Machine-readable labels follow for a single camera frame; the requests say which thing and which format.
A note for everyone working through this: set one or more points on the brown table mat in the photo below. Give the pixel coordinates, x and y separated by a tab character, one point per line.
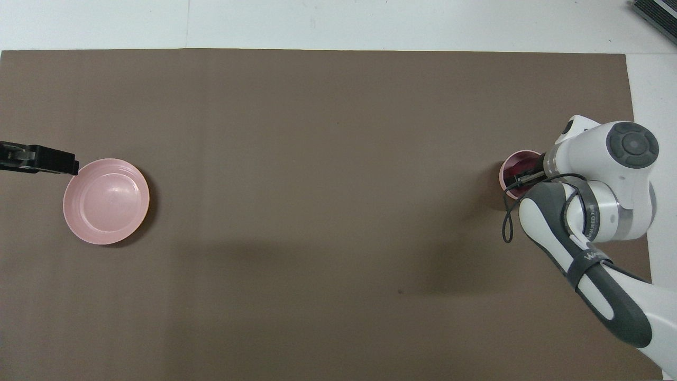
317	211

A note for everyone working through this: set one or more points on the pink bowl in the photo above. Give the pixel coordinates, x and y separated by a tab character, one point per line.
521	156

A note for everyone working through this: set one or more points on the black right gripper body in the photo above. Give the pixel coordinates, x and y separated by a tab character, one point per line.
542	163

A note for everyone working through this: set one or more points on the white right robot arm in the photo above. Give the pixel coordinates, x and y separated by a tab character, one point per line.
613	211

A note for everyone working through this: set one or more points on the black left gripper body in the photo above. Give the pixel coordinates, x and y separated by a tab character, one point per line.
13	156

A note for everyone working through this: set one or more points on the dark ribbed panel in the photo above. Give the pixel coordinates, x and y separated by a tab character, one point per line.
658	16

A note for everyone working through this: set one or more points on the pink plate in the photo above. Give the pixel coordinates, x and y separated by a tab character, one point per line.
106	203

